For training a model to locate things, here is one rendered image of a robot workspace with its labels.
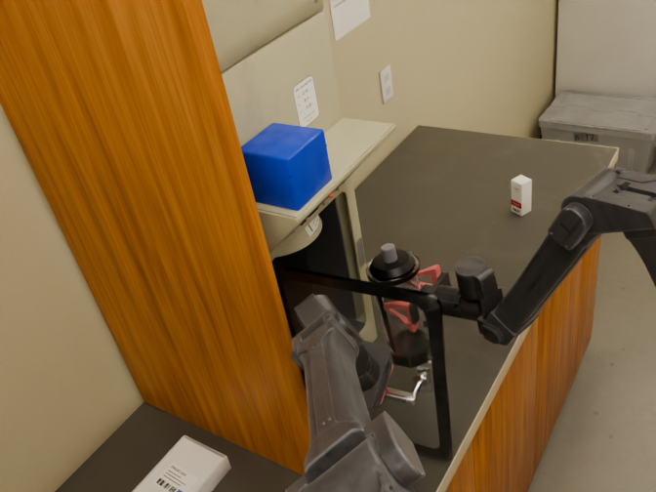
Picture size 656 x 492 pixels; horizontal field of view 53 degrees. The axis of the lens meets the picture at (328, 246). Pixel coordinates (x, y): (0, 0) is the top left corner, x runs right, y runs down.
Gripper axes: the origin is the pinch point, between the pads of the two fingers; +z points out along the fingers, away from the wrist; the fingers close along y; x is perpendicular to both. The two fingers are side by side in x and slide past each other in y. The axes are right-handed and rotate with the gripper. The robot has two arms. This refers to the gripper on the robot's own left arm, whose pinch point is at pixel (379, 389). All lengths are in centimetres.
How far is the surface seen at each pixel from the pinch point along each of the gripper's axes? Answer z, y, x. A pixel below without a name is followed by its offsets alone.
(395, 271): 7.5, -24.3, -7.1
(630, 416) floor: 157, -47, 35
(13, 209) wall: -29, -8, -66
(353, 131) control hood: -14.1, -40.8, -14.6
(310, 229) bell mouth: -2.2, -25.7, -22.5
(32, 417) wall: 0, 24, -67
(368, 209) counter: 62, -65, -45
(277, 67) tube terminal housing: -33, -39, -21
